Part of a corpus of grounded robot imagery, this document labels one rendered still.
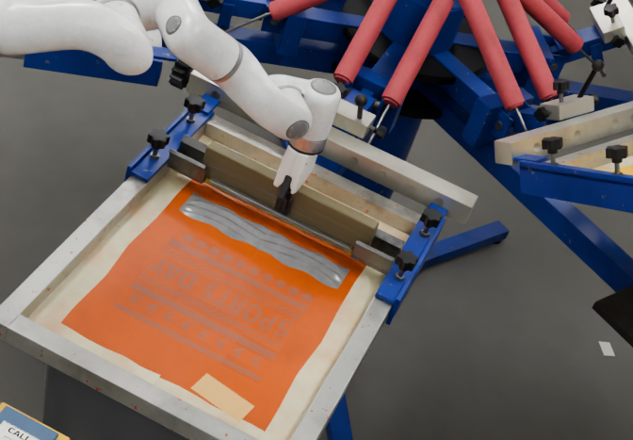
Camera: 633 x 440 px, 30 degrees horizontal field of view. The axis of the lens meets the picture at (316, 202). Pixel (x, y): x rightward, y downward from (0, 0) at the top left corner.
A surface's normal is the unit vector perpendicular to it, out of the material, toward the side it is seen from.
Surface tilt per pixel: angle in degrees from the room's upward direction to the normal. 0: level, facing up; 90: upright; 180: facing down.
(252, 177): 90
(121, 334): 0
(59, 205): 0
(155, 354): 0
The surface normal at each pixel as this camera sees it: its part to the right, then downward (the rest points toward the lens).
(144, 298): 0.26, -0.74
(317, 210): -0.38, 0.51
